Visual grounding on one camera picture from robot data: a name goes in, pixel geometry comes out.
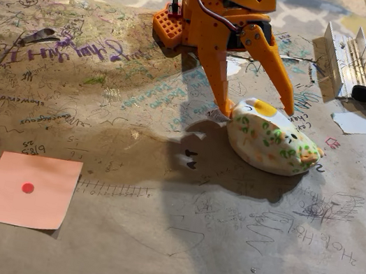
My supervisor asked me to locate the white spotted plush toy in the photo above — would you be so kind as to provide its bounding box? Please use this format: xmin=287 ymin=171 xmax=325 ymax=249
xmin=199 ymin=89 xmax=333 ymax=184

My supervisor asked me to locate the orange grid robot base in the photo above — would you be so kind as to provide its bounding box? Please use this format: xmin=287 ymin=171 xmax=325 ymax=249
xmin=147 ymin=0 xmax=193 ymax=52

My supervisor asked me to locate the small red round object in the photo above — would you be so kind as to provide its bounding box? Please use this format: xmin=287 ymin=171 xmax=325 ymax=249
xmin=20 ymin=180 xmax=36 ymax=196

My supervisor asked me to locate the white paper scrap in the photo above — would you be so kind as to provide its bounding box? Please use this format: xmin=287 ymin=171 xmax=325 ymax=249
xmin=328 ymin=107 xmax=366 ymax=138

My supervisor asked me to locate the pink sticky note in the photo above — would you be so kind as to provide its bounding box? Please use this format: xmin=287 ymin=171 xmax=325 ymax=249
xmin=0 ymin=147 xmax=84 ymax=236

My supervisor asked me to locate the servo cable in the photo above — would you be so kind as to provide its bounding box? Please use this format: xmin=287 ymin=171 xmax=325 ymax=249
xmin=184 ymin=0 xmax=247 ymax=35

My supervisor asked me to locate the aluminium rail bracket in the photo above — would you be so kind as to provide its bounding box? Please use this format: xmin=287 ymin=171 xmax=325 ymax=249
xmin=311 ymin=20 xmax=366 ymax=111

